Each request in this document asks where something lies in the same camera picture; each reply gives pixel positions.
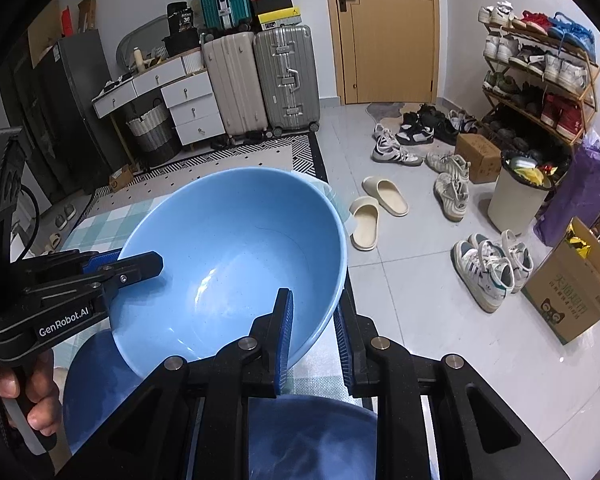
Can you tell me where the shoe rack with shoes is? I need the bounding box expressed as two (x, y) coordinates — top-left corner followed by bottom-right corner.
(477, 1), (598, 161)

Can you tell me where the beige slide slipper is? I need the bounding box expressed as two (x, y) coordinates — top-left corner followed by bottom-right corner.
(362, 176), (409, 217)
(350, 197), (380, 251)

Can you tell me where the oval vanity mirror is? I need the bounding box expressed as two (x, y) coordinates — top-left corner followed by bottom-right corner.
(117, 12), (203, 68)

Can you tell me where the white dressing desk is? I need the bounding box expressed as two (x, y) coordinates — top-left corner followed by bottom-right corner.
(91, 50), (226, 161)

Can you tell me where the purple plastic bag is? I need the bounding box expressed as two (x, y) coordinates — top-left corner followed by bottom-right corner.
(532, 130), (600, 247)

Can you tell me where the black striped white sneaker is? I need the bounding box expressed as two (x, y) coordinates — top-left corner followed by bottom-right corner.
(372, 122), (406, 143)
(371, 135), (424, 167)

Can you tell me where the black refrigerator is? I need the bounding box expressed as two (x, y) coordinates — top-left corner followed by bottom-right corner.
(7, 27), (126, 196)

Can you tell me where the silver suitcase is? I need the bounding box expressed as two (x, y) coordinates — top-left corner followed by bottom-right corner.
(254, 25), (322, 136)

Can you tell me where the tall cardboard box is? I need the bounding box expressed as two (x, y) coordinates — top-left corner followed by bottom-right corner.
(77, 0), (98, 33)

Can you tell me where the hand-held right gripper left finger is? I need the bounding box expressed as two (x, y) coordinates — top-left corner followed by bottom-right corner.
(55, 287), (297, 480)

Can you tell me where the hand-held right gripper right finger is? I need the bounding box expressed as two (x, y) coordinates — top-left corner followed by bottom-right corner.
(332, 272), (576, 480)

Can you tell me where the white grey sneaker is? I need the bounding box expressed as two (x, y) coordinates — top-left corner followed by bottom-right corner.
(425, 152), (470, 176)
(434, 172), (470, 222)

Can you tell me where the black printed packet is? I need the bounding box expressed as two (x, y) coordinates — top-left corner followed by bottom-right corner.
(167, 2), (196, 36)

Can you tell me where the white teal sneaker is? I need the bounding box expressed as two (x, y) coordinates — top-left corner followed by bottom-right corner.
(451, 240), (512, 313)
(469, 230), (534, 293)

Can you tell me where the brown cardboard box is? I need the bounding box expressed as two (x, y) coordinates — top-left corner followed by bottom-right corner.
(454, 132), (506, 184)

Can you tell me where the beige suitcase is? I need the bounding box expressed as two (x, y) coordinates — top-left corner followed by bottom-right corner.
(201, 31), (270, 137)

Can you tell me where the grey floor mat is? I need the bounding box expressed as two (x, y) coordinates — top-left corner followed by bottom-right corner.
(366, 101), (406, 117)

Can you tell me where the blue bowl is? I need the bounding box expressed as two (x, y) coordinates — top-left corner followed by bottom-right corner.
(62, 330), (381, 480)
(114, 166), (349, 380)

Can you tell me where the yellow shoe box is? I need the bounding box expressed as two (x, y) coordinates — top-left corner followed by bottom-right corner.
(257, 7), (301, 31)

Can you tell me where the woven laundry basket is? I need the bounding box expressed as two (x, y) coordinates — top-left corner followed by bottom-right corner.
(125, 105), (181, 163)

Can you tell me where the cream trash bin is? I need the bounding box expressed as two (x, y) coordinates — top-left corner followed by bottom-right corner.
(487, 149), (566, 235)

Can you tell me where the person's left hand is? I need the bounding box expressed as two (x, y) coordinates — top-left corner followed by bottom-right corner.
(0, 347), (62, 437)

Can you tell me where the large printed cardboard box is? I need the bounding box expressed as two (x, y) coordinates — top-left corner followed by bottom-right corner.
(521, 216), (600, 346)

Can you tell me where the black storage box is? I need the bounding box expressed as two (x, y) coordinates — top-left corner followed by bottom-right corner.
(162, 30), (201, 56)

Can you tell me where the wooden door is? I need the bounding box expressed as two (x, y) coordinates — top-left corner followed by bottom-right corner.
(322, 0), (440, 106)

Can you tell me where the black white patterned rug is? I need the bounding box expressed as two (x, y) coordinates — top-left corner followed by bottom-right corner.
(92, 132), (331, 206)

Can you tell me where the small cardboard box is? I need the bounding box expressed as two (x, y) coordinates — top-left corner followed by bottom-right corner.
(109, 165), (136, 190)

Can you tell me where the flat cardboard sheet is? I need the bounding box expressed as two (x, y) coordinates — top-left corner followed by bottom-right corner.
(27, 0), (63, 68)

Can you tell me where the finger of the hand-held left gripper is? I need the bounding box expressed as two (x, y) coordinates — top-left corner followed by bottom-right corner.
(25, 249), (126, 281)
(80, 251), (164, 293)

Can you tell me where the wooden shoe rack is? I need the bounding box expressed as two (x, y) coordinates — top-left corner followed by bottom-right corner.
(480, 2), (600, 161)

